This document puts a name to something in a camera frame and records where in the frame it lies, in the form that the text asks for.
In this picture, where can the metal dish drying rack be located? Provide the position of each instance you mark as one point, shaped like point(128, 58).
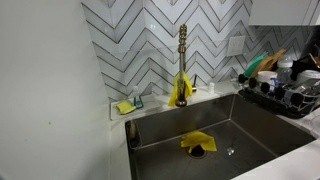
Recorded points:
point(266, 101)

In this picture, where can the yellow cloth with long drape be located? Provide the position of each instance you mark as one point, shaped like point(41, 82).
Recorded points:
point(173, 95)

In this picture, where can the white sponge tray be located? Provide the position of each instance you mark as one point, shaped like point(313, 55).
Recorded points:
point(150, 106)

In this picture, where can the clear teal soap dispenser brush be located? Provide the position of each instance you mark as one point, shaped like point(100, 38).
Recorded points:
point(137, 100)

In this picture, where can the yellow sponge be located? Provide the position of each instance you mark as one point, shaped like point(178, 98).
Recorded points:
point(125, 107)

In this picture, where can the small white bottle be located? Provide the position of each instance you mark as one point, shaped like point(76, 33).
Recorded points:
point(211, 88)

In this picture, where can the gold spring kitchen faucet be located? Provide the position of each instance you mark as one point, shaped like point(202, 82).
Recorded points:
point(182, 40)

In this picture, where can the crumpled yellow cloth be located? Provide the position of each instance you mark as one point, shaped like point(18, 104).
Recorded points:
point(200, 140)

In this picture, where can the black sink drain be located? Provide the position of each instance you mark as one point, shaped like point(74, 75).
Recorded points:
point(197, 152)

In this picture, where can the stainless steel sink basin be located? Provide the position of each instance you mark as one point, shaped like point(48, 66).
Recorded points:
point(166, 163)

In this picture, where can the wooden cutting board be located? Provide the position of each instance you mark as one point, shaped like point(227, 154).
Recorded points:
point(277, 57)
point(261, 66)

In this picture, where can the white mug blue print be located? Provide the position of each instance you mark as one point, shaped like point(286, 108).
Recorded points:
point(266, 77)

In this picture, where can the clear baby bottle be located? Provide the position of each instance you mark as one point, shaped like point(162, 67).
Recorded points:
point(284, 68)

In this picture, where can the white upper cabinet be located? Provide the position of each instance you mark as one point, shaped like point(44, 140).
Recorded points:
point(280, 12)

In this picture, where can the copper utensil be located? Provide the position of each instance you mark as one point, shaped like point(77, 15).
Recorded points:
point(314, 60)

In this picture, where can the white wall outlet plate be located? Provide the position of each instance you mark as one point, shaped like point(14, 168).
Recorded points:
point(236, 46)

